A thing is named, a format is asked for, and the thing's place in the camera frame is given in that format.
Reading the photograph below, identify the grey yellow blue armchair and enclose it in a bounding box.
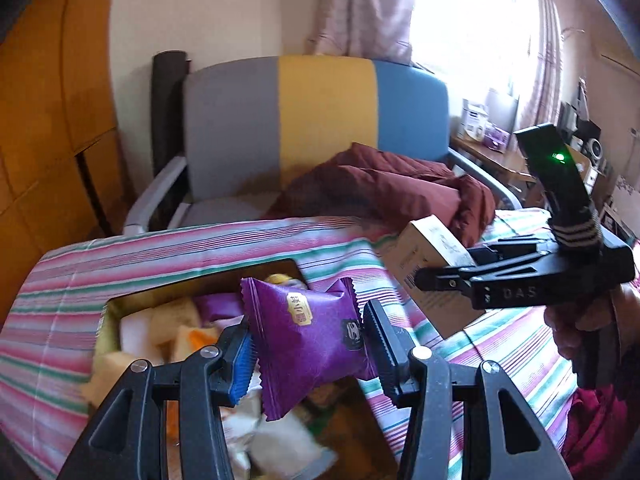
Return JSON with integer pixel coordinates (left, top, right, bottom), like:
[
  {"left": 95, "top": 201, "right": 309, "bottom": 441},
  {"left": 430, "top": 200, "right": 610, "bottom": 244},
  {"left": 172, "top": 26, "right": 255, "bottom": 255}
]
[{"left": 122, "top": 55, "right": 523, "bottom": 236}]

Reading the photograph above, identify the small cardboard box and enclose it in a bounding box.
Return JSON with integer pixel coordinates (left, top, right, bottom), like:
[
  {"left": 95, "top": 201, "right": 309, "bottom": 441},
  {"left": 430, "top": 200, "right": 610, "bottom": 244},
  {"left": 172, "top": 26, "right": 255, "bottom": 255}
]
[{"left": 374, "top": 214, "right": 489, "bottom": 342}]

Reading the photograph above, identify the patterned curtain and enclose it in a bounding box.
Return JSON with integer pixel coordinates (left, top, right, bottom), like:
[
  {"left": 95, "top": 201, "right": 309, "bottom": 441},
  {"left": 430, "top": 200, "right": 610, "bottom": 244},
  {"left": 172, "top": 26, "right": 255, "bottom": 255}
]
[
  {"left": 305, "top": 0, "right": 418, "bottom": 66},
  {"left": 517, "top": 0, "right": 568, "bottom": 133}
]

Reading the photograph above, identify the purple box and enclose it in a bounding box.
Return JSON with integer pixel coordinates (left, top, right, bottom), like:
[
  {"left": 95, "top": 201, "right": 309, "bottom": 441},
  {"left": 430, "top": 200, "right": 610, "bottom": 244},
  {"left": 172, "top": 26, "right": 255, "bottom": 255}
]
[{"left": 487, "top": 126, "right": 512, "bottom": 151}]

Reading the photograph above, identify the gold tin box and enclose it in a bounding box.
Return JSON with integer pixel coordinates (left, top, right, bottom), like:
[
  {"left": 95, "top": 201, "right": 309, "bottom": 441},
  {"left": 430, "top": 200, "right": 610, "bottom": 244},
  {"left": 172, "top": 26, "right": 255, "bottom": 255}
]
[{"left": 90, "top": 258, "right": 401, "bottom": 480}]

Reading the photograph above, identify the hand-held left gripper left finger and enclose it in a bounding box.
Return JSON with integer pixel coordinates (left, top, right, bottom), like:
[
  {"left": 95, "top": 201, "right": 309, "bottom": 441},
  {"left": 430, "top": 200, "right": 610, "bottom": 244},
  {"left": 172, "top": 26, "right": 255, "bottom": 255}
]
[{"left": 60, "top": 317, "right": 256, "bottom": 480}]

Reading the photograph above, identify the white rounded block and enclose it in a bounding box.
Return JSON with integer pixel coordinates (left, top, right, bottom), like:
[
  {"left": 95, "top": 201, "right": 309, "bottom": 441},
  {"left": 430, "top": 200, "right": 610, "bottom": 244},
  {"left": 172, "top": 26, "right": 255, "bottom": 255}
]
[{"left": 119, "top": 310, "right": 166, "bottom": 361}]

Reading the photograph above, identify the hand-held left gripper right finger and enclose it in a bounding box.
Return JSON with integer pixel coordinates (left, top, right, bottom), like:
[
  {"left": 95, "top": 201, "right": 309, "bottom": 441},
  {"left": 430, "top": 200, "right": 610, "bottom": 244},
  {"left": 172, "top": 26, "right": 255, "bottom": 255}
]
[{"left": 363, "top": 300, "right": 573, "bottom": 480}]

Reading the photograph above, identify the striped tablecloth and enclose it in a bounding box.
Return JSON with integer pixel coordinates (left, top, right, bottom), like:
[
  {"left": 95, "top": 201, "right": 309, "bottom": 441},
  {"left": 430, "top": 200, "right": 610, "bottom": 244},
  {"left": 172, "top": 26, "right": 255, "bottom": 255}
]
[{"left": 0, "top": 207, "right": 640, "bottom": 480}]

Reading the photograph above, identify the maroon jacket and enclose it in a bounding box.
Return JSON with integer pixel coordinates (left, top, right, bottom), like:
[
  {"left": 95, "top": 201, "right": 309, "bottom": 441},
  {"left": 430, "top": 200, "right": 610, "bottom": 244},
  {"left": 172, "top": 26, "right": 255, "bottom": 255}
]
[{"left": 262, "top": 142, "right": 497, "bottom": 248}]

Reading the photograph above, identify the brown wooden desk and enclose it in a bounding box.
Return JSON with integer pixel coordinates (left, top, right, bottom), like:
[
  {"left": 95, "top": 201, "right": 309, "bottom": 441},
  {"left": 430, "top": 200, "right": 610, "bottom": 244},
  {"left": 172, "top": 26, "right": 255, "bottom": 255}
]
[{"left": 450, "top": 135, "right": 538, "bottom": 186}]

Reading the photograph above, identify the white snack packet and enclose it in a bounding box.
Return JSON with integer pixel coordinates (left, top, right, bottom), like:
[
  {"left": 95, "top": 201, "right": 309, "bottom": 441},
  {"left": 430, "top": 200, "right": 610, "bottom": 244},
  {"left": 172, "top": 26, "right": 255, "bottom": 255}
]
[{"left": 222, "top": 400, "right": 338, "bottom": 480}]

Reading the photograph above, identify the purple snack packet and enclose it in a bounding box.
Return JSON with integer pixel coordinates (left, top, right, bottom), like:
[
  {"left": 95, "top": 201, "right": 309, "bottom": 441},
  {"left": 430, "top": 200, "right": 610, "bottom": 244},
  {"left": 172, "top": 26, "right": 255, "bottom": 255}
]
[
  {"left": 240, "top": 276, "right": 381, "bottom": 423},
  {"left": 192, "top": 291, "right": 247, "bottom": 322}
]

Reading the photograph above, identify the red clothing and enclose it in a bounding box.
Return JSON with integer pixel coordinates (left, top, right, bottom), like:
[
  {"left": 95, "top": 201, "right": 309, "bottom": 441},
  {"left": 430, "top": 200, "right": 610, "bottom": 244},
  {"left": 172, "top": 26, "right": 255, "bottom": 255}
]
[{"left": 562, "top": 382, "right": 640, "bottom": 480}]

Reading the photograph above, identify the wooden wardrobe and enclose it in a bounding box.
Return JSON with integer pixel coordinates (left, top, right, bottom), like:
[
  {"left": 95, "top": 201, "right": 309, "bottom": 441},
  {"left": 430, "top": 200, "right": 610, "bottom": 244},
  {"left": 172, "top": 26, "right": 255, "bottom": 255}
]
[{"left": 0, "top": 0, "right": 126, "bottom": 256}]

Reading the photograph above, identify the person's right hand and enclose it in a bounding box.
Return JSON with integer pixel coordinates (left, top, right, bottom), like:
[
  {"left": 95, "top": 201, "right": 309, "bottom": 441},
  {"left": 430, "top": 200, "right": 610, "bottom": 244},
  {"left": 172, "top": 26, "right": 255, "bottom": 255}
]
[{"left": 544, "top": 284, "right": 640, "bottom": 362}]

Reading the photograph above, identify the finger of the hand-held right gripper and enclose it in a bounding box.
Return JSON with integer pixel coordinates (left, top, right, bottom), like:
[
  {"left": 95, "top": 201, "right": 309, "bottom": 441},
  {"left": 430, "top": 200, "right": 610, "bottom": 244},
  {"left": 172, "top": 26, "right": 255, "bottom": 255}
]
[
  {"left": 415, "top": 251, "right": 552, "bottom": 294},
  {"left": 466, "top": 236, "right": 554, "bottom": 267}
]

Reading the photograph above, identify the black rolled mat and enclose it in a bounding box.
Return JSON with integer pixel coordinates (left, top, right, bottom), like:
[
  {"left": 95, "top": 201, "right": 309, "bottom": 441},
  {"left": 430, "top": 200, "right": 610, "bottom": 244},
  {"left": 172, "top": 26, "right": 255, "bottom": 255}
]
[{"left": 151, "top": 50, "right": 191, "bottom": 233}]

